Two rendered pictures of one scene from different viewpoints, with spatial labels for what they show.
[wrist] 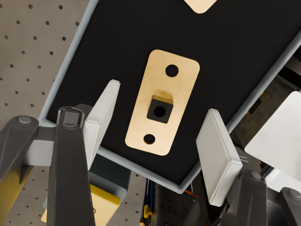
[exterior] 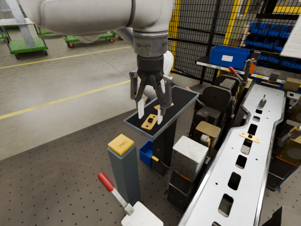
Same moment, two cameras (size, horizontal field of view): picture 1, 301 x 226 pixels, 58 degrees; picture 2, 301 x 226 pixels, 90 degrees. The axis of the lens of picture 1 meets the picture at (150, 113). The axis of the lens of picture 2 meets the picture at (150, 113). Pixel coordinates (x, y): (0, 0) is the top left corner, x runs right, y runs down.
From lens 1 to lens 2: 0.53 m
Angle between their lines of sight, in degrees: 76
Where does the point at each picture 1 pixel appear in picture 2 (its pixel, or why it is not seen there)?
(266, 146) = (179, 147)
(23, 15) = (97, 171)
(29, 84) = (80, 201)
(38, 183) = not seen: outside the picture
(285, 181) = (203, 204)
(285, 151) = (185, 149)
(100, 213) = (127, 143)
